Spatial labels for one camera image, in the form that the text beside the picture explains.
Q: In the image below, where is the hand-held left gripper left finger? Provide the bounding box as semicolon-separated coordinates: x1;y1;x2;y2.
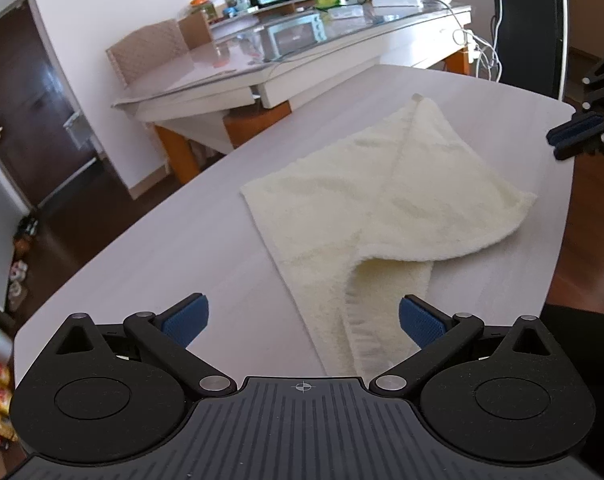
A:
52;294;239;401

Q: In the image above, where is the row of shoes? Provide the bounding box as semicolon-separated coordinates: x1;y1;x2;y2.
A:
8;215;41;311

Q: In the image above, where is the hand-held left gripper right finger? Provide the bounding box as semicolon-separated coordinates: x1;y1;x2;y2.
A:
369;294;558;402

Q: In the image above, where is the dark brown door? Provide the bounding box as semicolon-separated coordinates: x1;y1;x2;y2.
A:
0;0;106;211

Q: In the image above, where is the cream towel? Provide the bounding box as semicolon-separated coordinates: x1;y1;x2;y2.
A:
240;94;539;378

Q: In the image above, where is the white power cable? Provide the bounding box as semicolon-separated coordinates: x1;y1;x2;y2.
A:
439;0;504;83

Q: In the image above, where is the tan cardboard box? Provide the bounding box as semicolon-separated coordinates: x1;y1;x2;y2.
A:
178;12;213;51

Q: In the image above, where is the jar with orange lid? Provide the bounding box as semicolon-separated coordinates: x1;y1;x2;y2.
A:
189;0;217;22

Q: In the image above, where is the white glass-topped dining table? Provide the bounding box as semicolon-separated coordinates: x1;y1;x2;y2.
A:
110;4;473;186

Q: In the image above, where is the black tall panel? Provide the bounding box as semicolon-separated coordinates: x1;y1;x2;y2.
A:
491;0;569;102

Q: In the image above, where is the beige padded chair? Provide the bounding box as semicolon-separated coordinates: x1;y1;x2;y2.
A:
106;18;190;92

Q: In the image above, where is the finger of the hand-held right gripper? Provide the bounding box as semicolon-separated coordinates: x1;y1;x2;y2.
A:
546;45;604;145
553;129;604;164

